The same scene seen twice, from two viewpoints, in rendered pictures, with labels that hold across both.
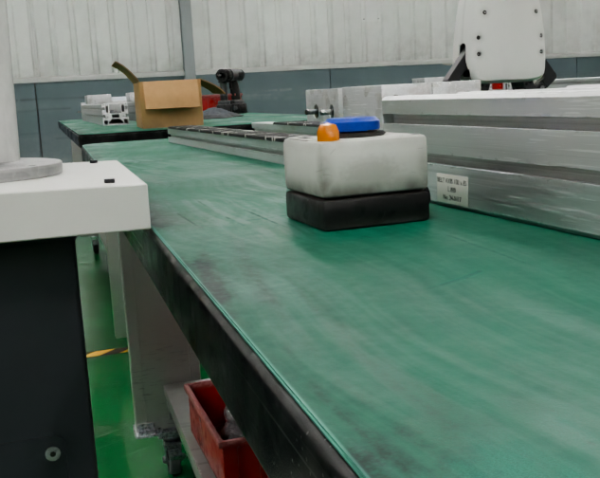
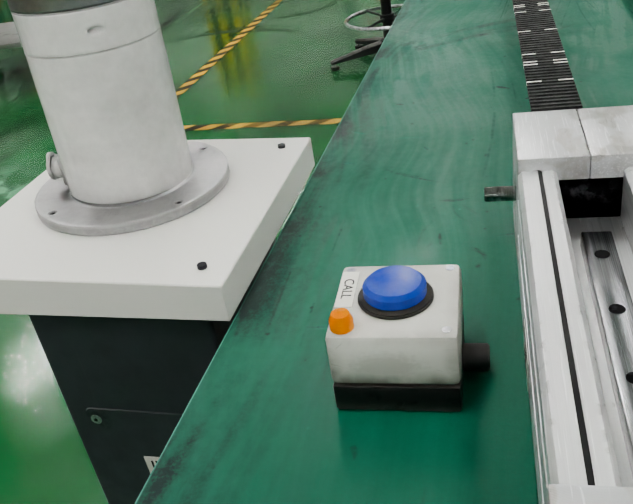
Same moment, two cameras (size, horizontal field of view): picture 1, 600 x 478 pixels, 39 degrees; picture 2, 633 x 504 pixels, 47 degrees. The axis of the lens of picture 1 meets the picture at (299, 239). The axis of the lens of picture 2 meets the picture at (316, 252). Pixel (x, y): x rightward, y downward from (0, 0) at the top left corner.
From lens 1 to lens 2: 0.42 m
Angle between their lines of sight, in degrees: 38
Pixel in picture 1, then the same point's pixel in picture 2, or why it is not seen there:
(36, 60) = not seen: outside the picture
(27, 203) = (124, 292)
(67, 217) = (158, 305)
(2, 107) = (153, 146)
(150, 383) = not seen: hidden behind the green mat
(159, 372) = not seen: hidden behind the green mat
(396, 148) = (416, 348)
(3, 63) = (151, 104)
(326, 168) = (333, 359)
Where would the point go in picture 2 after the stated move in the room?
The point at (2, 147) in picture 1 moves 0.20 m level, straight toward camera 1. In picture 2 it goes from (157, 180) to (53, 310)
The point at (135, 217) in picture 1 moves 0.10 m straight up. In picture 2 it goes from (214, 311) to (184, 197)
